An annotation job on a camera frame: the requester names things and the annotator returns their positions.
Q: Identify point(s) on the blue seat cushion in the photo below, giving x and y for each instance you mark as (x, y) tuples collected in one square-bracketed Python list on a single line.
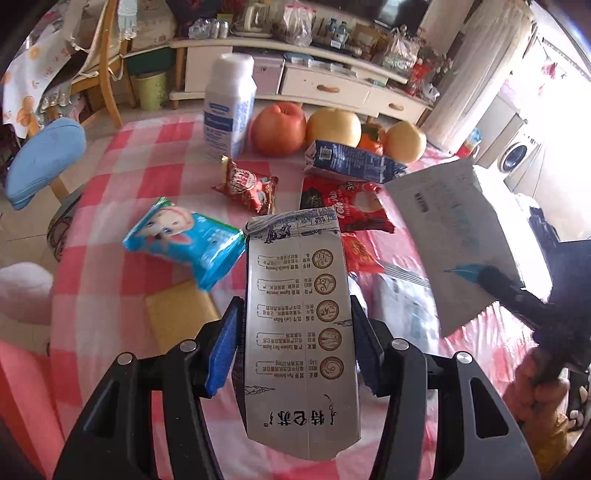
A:
[(46, 159)]

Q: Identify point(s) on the yellow sponge pad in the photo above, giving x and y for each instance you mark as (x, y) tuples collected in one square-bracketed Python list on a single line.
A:
[(180, 314)]

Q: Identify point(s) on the white washing machine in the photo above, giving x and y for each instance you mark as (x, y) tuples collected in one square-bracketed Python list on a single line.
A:
[(519, 154)]

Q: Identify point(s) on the clear plastic bag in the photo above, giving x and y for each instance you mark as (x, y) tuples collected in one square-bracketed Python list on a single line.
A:
[(401, 48), (295, 25)]

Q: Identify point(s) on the person's right hand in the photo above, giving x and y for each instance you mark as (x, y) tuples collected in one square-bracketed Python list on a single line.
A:
[(535, 397)]

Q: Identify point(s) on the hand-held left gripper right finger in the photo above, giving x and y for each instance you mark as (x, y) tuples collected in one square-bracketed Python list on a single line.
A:
[(367, 355)]

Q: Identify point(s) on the red milk tea packet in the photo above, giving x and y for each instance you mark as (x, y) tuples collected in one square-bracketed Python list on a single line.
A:
[(346, 203)]

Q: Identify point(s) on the dark blue flattened carton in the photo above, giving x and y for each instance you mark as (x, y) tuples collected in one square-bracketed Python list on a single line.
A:
[(351, 161)]

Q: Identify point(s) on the white plastic packet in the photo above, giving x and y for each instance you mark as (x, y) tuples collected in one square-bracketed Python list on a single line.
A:
[(406, 304)]

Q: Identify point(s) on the small yellow pear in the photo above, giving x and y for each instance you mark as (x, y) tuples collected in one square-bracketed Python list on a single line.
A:
[(406, 141)]

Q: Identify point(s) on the wooden chair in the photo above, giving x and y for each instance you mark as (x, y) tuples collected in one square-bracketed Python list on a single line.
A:
[(108, 55)]

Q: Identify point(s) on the cardboard box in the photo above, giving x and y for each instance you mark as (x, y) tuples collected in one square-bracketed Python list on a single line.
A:
[(367, 34)]

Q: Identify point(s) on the blue cartoon snack packet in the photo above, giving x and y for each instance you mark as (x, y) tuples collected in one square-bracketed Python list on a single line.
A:
[(184, 235)]

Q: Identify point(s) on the small red wrapper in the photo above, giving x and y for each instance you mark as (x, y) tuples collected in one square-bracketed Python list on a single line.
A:
[(360, 254)]

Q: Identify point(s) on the white TV cabinet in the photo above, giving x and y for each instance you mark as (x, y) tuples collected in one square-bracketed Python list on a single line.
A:
[(323, 85)]

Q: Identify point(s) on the pink metal case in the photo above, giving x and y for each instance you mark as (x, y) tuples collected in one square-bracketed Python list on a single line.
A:
[(268, 76)]

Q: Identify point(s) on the orange fruit printed cloth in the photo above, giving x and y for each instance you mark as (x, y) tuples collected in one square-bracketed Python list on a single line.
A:
[(32, 78)]

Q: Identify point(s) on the orange persimmon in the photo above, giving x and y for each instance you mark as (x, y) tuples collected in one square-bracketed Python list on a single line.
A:
[(371, 143)]

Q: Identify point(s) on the red plastic bag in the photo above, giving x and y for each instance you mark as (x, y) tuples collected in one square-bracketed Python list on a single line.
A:
[(418, 78)]

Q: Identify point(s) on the red apple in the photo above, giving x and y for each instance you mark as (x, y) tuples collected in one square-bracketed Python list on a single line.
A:
[(277, 131)]

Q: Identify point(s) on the pink checked tablecloth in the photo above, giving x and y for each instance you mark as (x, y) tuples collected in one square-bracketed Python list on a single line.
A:
[(138, 175)]

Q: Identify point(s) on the white electric kettle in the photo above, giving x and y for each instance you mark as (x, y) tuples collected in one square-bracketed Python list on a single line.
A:
[(251, 18)]

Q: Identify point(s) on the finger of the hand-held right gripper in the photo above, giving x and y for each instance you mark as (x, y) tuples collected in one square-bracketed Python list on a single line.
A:
[(508, 290)]

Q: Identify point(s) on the large yellow pear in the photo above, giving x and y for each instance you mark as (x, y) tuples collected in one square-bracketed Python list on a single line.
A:
[(334, 127)]

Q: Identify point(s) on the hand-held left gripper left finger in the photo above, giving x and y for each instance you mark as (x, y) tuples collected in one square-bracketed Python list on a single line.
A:
[(225, 355)]

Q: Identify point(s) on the white curtain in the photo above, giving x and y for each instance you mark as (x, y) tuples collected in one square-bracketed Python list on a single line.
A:
[(471, 83)]

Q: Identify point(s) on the white paper box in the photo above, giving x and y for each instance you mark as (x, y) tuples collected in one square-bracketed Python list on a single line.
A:
[(452, 221)]

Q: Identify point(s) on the red bird-print snack packet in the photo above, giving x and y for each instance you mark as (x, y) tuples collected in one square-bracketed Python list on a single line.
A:
[(249, 184)]

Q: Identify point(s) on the white printed milk carton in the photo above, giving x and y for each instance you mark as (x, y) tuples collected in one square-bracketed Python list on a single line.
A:
[(295, 323)]

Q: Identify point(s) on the green waste bin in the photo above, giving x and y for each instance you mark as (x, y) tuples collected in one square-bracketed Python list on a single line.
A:
[(150, 90)]

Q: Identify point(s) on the white plastic bottle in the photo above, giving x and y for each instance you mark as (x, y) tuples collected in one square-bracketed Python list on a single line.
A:
[(228, 110)]

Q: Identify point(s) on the black television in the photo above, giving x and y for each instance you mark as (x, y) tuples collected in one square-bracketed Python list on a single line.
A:
[(401, 14)]

